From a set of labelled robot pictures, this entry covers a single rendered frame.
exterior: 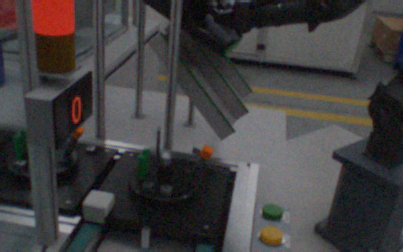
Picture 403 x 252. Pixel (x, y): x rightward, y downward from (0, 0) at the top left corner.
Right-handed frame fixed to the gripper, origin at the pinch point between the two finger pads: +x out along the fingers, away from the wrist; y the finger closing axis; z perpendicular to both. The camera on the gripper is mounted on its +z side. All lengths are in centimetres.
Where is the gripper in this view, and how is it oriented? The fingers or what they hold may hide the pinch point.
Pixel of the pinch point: (232, 17)
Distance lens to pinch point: 101.7
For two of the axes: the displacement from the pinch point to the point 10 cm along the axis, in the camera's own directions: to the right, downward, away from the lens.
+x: -8.9, -0.1, 4.6
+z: -1.3, -9.5, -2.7
